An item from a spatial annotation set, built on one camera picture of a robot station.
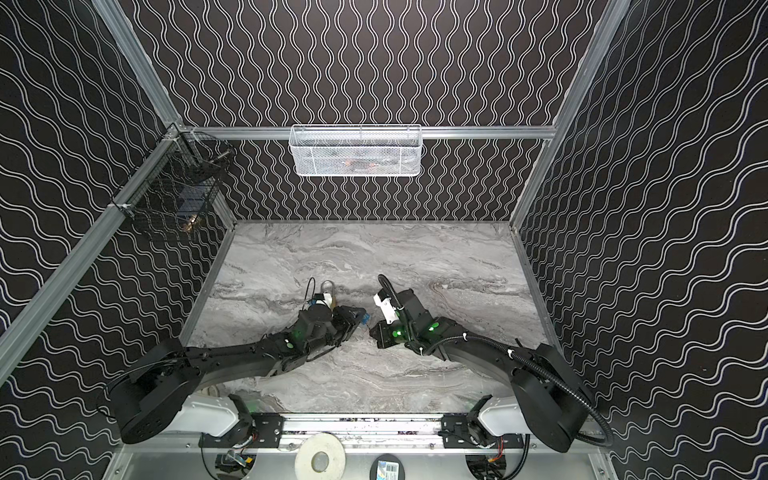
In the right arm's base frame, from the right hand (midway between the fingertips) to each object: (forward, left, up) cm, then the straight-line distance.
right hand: (372, 333), depth 83 cm
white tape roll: (-25, +11, -8) cm, 28 cm away
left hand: (+2, -1, +6) cm, 7 cm away
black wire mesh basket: (+41, +63, +22) cm, 78 cm away
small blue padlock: (+3, +2, +4) cm, 5 cm away
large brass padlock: (+22, +18, -10) cm, 30 cm away
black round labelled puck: (-30, -5, -7) cm, 31 cm away
